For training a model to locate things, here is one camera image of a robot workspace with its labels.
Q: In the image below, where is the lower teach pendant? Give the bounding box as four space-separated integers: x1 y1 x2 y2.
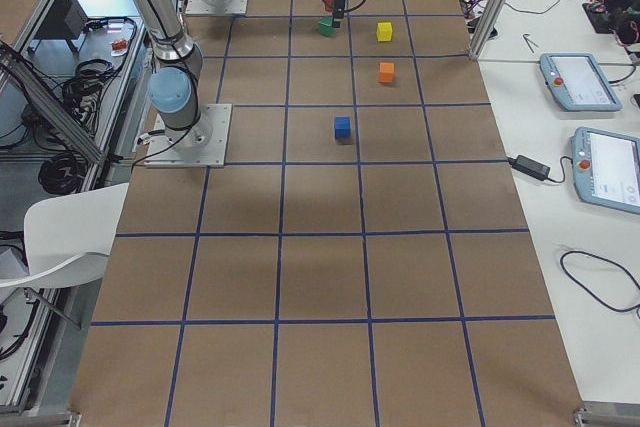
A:
571 127 639 214

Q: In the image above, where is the black looped cable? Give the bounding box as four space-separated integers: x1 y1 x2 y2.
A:
559 248 640 321

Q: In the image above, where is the white chair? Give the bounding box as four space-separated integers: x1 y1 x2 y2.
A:
1 183 129 289

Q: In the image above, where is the black power adapter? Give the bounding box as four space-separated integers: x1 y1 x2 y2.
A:
508 155 550 181

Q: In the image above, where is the upper teach pendant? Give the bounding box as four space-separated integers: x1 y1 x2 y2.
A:
539 53 622 112

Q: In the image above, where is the blue wooden block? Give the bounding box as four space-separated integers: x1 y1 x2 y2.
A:
334 116 352 142

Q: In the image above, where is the yellow wooden block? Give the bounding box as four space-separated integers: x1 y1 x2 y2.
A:
376 22 394 43

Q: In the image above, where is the green wooden block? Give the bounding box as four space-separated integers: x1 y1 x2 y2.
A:
318 17 335 37

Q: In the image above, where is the teach pendant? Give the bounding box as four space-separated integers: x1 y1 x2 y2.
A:
571 127 639 214
539 53 622 112

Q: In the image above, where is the orange wooden block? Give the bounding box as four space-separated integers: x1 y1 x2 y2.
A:
378 62 395 85

